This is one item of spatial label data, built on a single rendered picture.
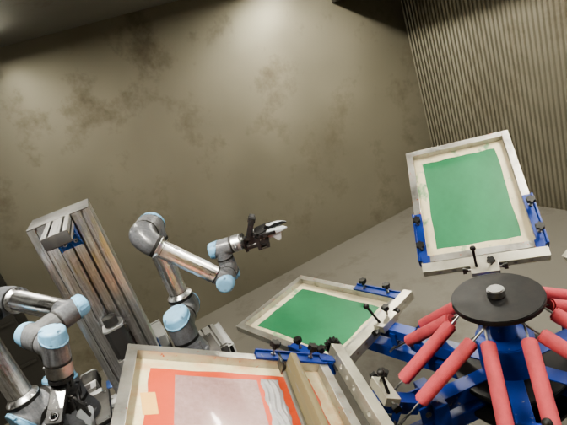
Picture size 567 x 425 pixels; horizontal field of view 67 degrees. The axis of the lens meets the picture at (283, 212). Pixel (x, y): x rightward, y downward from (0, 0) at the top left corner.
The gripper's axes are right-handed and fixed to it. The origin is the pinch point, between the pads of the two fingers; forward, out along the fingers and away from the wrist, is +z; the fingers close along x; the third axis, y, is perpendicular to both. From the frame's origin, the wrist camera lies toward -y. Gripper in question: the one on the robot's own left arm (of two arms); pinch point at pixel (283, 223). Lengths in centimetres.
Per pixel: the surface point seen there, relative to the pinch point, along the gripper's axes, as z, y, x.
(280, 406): -17, 34, 63
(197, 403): -41, 19, 66
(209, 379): -39, 24, 52
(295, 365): -9, 31, 51
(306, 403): -7, 30, 69
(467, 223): 91, 49, -31
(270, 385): -20, 35, 53
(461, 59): 225, 40, -334
